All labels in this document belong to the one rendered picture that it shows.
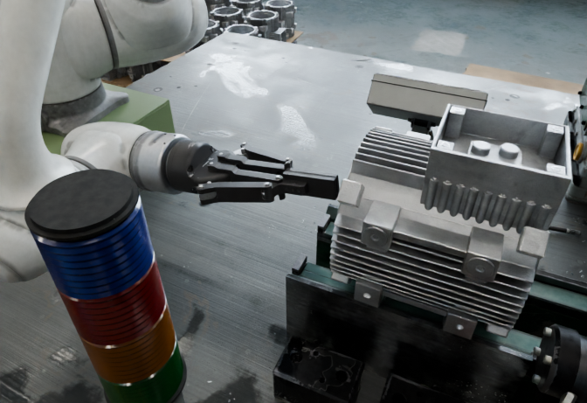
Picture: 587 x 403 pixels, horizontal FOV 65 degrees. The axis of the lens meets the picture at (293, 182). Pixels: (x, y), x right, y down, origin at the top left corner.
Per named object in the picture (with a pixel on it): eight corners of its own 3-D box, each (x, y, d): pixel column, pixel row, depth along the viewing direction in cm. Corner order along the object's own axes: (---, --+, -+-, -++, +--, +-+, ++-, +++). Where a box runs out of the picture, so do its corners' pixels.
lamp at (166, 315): (191, 329, 35) (183, 290, 33) (141, 398, 31) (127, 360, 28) (129, 303, 37) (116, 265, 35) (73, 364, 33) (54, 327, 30)
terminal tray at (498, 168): (545, 181, 51) (569, 124, 47) (544, 242, 43) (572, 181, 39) (436, 156, 55) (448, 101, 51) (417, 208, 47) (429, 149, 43)
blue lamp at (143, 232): (173, 245, 30) (161, 191, 27) (108, 315, 26) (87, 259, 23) (101, 220, 32) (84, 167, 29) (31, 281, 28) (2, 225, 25)
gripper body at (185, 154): (156, 157, 62) (214, 166, 58) (192, 128, 68) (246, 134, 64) (171, 203, 66) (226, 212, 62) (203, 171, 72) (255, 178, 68)
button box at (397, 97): (477, 135, 72) (486, 102, 72) (480, 126, 66) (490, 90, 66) (371, 114, 78) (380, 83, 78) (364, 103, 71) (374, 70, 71)
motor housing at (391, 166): (509, 253, 63) (556, 135, 52) (497, 370, 49) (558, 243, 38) (369, 214, 70) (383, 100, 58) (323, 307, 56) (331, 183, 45)
